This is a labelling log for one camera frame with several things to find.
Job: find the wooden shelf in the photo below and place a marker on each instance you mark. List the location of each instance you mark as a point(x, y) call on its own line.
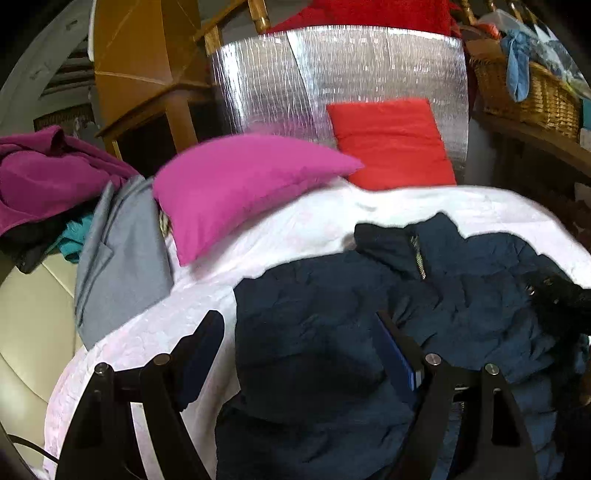
point(562, 148)

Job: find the beige leather seat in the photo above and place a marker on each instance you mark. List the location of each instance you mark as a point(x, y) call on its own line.
point(38, 340)

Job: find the light blue cloth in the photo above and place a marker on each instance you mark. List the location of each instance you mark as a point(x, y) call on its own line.
point(517, 48)

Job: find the wicker basket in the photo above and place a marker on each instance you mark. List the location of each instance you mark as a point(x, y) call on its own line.
point(550, 103)

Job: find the white bed sheet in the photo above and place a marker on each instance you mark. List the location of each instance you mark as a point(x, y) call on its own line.
point(318, 223)

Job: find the red blanket on headboard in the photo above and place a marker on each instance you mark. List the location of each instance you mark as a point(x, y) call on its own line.
point(433, 16)

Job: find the brown cardboard box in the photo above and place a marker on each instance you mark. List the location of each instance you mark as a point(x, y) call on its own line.
point(143, 48)

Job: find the wooden headboard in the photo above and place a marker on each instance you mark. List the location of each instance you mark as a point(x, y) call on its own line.
point(235, 19)

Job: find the wooden side table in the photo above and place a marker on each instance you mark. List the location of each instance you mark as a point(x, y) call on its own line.
point(159, 128)

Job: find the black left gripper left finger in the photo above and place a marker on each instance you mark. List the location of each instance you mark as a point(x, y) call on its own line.
point(101, 442)

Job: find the navy blue zip jacket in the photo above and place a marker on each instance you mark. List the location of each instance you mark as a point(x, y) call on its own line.
point(315, 401)

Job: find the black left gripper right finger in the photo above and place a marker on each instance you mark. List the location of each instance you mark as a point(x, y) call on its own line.
point(473, 413)

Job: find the red pillow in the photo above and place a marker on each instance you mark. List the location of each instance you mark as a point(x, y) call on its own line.
point(398, 142)

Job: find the grey garment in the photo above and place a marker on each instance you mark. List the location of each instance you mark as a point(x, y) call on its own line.
point(124, 267)

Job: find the silver insulation foil mat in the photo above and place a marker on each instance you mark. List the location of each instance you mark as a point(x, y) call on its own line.
point(282, 83)

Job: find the magenta fleece garment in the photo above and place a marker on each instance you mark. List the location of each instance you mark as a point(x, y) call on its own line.
point(46, 173)

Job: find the teal garment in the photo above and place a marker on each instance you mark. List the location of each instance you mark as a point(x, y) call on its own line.
point(70, 242)

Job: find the magenta pillow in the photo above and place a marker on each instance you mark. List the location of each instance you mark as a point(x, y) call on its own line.
point(212, 188)

